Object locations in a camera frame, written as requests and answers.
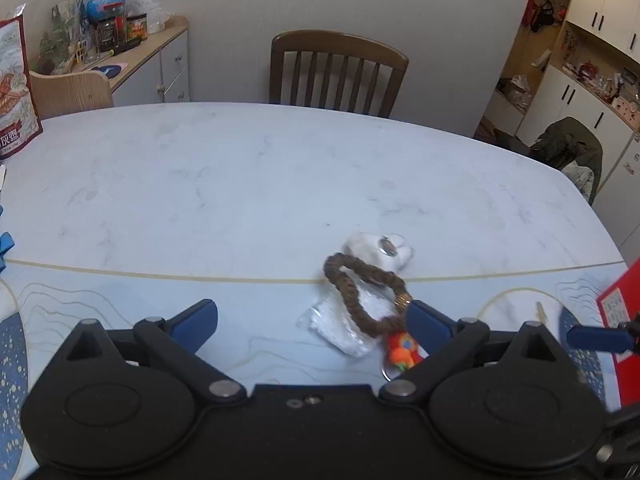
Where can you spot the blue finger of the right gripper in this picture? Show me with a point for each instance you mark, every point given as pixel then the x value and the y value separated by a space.
pixel 624 338

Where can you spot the brown wooden chair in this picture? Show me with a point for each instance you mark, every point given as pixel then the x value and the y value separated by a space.
pixel 325 69

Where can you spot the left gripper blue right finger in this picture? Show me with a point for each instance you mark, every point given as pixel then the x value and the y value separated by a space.
pixel 450 346

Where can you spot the white sideboard cabinet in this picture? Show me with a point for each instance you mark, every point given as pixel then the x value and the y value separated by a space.
pixel 156 71

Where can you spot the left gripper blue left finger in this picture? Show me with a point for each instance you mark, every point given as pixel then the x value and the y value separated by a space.
pixel 172 345

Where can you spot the red snack bag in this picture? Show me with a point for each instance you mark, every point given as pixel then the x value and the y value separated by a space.
pixel 19 118

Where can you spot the orange plush horse keychain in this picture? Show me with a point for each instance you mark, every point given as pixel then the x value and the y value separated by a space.
pixel 402 352

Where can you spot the green jacket on chair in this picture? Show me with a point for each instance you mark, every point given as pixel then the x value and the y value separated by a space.
pixel 570 147

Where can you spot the white wall cabinet unit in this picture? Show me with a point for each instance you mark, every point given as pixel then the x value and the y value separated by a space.
pixel 578 58

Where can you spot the blue globe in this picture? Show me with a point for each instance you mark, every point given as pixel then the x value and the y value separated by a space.
pixel 98 9

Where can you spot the clear bag white granules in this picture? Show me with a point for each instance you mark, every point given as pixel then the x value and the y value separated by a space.
pixel 328 318

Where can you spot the brown hair scrunchie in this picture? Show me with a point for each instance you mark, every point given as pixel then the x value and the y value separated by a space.
pixel 342 270

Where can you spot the light wooden child chair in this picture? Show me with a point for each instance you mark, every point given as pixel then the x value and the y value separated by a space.
pixel 58 95

